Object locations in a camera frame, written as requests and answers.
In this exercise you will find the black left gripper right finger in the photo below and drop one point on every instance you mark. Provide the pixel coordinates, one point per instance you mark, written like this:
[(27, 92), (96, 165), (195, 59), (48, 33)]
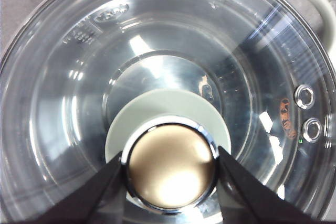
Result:
[(247, 200)]

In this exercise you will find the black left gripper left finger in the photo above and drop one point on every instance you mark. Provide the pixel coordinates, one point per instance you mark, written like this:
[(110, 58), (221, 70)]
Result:
[(98, 200)]

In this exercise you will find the glass steamer lid green knob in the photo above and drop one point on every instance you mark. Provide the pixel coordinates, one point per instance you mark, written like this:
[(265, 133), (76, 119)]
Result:
[(164, 84)]

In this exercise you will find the green electric steamer pot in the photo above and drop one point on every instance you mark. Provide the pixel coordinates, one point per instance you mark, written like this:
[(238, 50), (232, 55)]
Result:
[(329, 30)]

